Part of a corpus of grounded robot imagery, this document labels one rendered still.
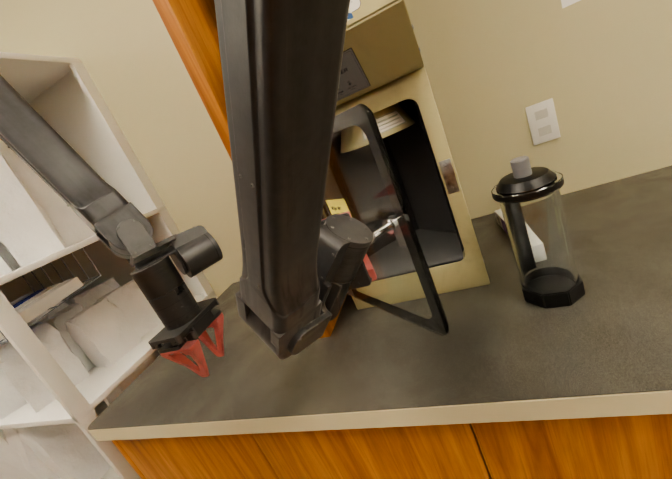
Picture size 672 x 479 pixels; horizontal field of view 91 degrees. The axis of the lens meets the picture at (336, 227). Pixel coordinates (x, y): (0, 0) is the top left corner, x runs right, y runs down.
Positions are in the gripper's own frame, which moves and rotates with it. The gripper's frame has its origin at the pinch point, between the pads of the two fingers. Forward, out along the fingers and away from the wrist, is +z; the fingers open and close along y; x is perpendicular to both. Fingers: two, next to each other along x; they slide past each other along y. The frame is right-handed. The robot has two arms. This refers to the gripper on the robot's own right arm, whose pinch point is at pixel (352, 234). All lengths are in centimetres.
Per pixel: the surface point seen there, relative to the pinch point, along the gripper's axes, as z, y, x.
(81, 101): 59, 65, 108
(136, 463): -11, -42, 79
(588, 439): -9.3, -37.9, -25.3
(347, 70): 11.4, 25.1, -6.8
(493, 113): 61, 2, -32
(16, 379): -4, -14, 123
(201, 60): 10.5, 38.1, 18.2
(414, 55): 13.9, 22.7, -17.7
